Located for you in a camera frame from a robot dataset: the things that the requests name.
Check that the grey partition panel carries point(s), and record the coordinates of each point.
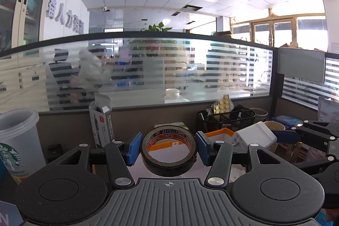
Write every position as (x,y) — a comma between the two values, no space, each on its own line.
(300,64)

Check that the black office chair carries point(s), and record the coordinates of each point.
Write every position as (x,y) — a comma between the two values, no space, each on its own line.
(61,75)

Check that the black vinyl tape roll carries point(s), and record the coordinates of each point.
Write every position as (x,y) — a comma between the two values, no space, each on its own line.
(169,165)

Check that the yellow pill blister pack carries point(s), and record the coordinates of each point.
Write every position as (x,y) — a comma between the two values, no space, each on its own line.
(221,105)

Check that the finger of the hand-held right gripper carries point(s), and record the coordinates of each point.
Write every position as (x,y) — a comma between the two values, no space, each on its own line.
(284,136)
(325,162)

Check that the small black object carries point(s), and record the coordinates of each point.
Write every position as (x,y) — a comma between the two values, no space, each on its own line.
(54,150)

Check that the beige glass door cabinet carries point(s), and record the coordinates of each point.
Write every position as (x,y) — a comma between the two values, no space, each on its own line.
(21,3)

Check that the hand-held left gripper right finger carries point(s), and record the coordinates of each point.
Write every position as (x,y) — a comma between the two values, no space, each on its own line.
(203,149)

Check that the green potted plant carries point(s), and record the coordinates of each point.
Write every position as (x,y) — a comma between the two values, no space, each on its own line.
(156,27)

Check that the clear cup with green logo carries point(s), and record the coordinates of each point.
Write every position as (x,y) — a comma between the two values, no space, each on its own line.
(21,141)

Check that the white purple refill pouch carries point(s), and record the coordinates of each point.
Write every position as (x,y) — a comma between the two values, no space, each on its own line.
(328,110)

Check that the grey wall sign characters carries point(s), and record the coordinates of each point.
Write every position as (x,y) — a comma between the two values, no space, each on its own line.
(61,11)

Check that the striped frosted glass partition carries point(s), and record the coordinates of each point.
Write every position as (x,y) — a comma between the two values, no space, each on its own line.
(159,75)

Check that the orange cardboard box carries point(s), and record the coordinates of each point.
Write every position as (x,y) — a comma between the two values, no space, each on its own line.
(222,133)

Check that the grey round container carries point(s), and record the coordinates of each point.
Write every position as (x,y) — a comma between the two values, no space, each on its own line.
(258,114)

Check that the black mesh desk organizer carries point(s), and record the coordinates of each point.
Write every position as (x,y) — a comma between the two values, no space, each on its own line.
(225,120)

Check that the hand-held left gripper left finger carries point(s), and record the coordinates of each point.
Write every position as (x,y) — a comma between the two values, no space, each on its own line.
(133,149)

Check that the grey product carton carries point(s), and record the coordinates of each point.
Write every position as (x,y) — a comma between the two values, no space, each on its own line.
(100,125)

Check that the wooden framed glass doors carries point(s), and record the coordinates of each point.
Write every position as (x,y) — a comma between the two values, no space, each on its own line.
(283,30)

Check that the white security camera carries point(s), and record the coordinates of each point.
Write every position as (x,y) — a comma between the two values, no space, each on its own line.
(106,9)

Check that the beige paper cup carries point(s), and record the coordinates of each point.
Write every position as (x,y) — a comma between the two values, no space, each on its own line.
(275,126)

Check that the white junction box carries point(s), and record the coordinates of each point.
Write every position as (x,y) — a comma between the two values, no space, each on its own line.
(254,137)

